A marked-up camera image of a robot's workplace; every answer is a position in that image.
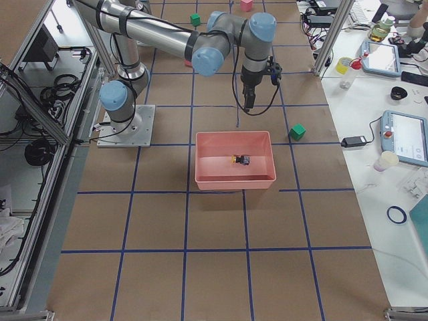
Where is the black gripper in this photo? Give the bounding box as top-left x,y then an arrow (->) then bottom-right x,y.
240,66 -> 267,112

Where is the yellow push button switch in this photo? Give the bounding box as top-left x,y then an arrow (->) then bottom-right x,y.
231,155 -> 250,166

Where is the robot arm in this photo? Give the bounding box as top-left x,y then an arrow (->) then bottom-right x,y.
74,1 -> 282,148

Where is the green cube near bin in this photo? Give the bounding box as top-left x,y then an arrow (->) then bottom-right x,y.
289,123 -> 306,141

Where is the pink cube centre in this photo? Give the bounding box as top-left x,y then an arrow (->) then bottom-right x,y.
239,0 -> 253,12

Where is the pink plastic bin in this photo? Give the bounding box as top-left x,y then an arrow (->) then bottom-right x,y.
195,131 -> 276,190

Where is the green cube near base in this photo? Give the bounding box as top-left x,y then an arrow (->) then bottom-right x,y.
189,13 -> 201,27

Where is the yellow tape roll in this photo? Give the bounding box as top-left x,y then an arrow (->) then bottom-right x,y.
335,57 -> 352,75

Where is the squeeze bottle red cap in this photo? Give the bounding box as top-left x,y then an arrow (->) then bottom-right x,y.
339,58 -> 362,90

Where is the black power adapter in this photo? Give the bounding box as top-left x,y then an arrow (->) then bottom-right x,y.
340,136 -> 368,148

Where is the teach pendant far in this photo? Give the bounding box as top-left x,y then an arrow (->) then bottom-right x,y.
360,41 -> 401,78

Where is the teach pendant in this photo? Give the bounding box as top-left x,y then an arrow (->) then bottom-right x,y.
360,41 -> 401,78
380,110 -> 427,167

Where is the white paper cup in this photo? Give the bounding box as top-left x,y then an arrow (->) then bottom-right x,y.
373,150 -> 399,172

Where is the teach pendant near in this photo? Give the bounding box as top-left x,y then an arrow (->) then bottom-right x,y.
380,110 -> 427,167

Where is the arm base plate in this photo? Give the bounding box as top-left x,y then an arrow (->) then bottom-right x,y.
96,104 -> 156,148

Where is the aluminium frame post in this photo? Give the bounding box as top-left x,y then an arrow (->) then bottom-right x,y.
312,0 -> 354,76

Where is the blue tape ring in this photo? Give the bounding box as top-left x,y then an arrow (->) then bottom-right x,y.
387,206 -> 408,226

